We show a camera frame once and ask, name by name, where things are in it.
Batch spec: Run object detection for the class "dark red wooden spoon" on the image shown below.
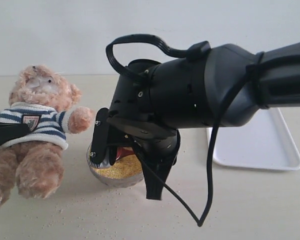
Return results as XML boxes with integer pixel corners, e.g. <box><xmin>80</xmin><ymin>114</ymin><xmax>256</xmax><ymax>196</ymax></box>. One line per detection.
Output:
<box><xmin>115</xmin><ymin>147</ymin><xmax>135</xmax><ymax>161</ymax></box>

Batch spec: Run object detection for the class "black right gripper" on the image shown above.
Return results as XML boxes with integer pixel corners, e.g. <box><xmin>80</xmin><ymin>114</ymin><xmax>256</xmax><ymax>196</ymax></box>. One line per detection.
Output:
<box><xmin>89</xmin><ymin>58</ymin><xmax>214</xmax><ymax>168</ymax></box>

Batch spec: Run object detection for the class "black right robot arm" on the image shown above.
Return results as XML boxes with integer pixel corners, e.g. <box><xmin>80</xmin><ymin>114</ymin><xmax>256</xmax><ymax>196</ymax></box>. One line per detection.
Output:
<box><xmin>87</xmin><ymin>34</ymin><xmax>300</xmax><ymax>200</ymax></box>

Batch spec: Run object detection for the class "black cable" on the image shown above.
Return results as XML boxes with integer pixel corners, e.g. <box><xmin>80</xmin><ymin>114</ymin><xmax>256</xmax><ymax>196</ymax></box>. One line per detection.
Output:
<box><xmin>105</xmin><ymin>33</ymin><xmax>266</xmax><ymax>227</ymax></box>

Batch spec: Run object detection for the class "beige teddy bear striped shirt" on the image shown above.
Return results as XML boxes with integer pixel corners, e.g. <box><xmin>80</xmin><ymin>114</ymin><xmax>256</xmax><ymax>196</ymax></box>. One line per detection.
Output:
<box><xmin>0</xmin><ymin>64</ymin><xmax>96</xmax><ymax>213</ymax></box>

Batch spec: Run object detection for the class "yellow millet grain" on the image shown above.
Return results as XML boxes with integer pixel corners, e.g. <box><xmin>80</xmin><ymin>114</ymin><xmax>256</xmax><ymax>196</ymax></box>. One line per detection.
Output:
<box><xmin>92</xmin><ymin>154</ymin><xmax>143</xmax><ymax>180</ymax></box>

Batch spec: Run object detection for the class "steel bowl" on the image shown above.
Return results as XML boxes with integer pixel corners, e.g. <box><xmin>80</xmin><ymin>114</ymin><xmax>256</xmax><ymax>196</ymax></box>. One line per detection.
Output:
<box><xmin>86</xmin><ymin>144</ymin><xmax>144</xmax><ymax>188</ymax></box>

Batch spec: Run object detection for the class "white plastic tray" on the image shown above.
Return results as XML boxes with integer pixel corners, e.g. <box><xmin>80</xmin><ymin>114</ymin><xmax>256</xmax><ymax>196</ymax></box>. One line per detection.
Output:
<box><xmin>212</xmin><ymin>108</ymin><xmax>300</xmax><ymax>171</ymax></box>

